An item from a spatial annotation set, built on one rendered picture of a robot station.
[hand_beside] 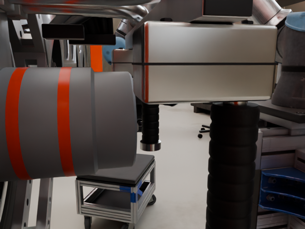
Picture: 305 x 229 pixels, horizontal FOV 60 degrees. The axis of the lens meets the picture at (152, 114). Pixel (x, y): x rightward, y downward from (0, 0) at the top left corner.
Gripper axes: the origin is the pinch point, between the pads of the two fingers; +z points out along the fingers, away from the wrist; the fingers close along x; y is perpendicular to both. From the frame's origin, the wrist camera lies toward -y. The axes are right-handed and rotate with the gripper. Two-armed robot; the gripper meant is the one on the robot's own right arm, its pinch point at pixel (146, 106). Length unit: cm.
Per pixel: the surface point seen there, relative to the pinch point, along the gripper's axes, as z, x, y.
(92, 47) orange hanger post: -337, -18, 30
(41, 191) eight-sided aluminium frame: 6.1, -21.9, -15.0
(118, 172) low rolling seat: -78, -2, -49
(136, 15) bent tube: 17.1, -4.4, 16.3
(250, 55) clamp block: 41.2, -0.5, 10.0
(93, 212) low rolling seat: -78, -16, -71
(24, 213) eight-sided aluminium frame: 8.3, -24.7, -18.1
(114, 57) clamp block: 7.1, -7.2, 10.5
